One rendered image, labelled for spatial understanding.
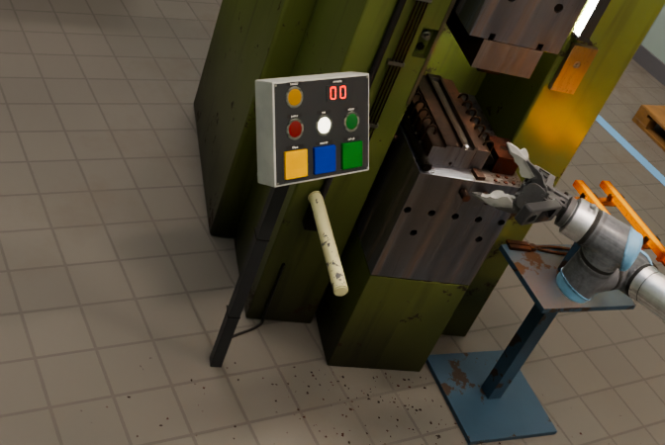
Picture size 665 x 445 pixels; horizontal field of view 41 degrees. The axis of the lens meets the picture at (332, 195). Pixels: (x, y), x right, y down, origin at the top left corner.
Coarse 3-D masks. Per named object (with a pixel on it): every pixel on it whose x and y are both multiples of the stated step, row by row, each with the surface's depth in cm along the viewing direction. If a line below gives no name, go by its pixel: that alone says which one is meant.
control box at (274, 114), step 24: (360, 72) 253; (264, 96) 233; (312, 96) 239; (336, 96) 244; (360, 96) 250; (264, 120) 235; (288, 120) 235; (312, 120) 241; (336, 120) 246; (360, 120) 252; (264, 144) 237; (288, 144) 237; (312, 144) 242; (336, 144) 248; (264, 168) 238; (312, 168) 243; (336, 168) 249; (360, 168) 255
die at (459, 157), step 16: (432, 80) 306; (448, 80) 312; (416, 96) 298; (432, 96) 300; (416, 112) 291; (432, 112) 291; (448, 112) 292; (464, 112) 298; (416, 128) 289; (432, 128) 285; (448, 128) 286; (432, 144) 276; (448, 144) 278; (464, 144) 279; (480, 144) 284; (432, 160) 280; (448, 160) 281; (464, 160) 282; (480, 160) 284
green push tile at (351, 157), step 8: (344, 144) 249; (352, 144) 251; (360, 144) 253; (344, 152) 249; (352, 152) 251; (360, 152) 253; (344, 160) 250; (352, 160) 252; (360, 160) 254; (344, 168) 250
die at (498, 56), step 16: (464, 32) 266; (464, 48) 264; (480, 48) 256; (496, 48) 257; (512, 48) 258; (528, 48) 259; (480, 64) 260; (496, 64) 261; (512, 64) 262; (528, 64) 263
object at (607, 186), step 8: (600, 184) 306; (608, 184) 305; (608, 192) 303; (616, 192) 302; (616, 200) 300; (624, 200) 300; (624, 208) 296; (624, 216) 296; (632, 216) 293; (632, 224) 292; (640, 224) 290; (640, 232) 289; (648, 232) 288; (656, 240) 286; (656, 248) 283; (664, 248) 284; (664, 256) 281; (664, 264) 280
